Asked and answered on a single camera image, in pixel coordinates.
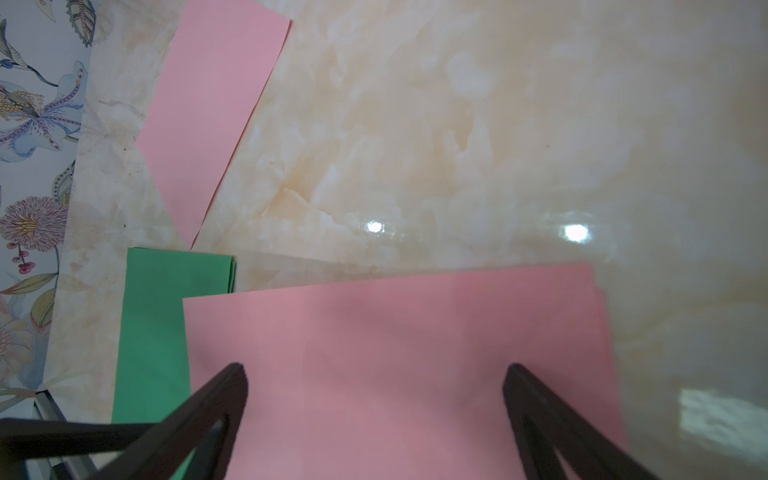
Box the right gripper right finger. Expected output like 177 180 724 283
503 363 656 480

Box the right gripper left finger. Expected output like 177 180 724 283
94 363 248 479

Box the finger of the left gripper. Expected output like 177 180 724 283
1 418 155 462

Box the green paper hidden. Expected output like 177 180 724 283
110 246 238 480

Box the pink paper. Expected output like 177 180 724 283
595 288 611 343
136 0 291 247
183 264 626 479

